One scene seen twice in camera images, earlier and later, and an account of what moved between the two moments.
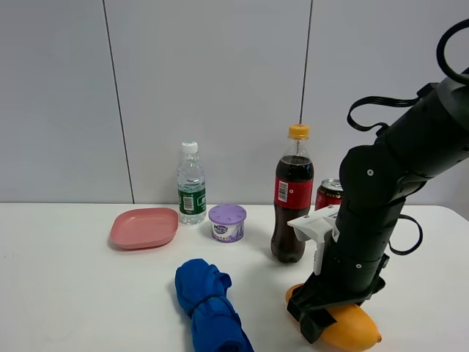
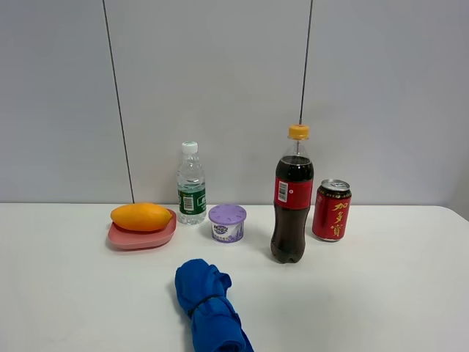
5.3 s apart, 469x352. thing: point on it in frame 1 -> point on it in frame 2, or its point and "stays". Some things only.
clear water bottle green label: x=191 y=190 stays
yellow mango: x=355 y=329 -> x=141 y=217
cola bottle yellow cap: x=293 y=193 stays
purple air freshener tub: x=227 y=222 stays
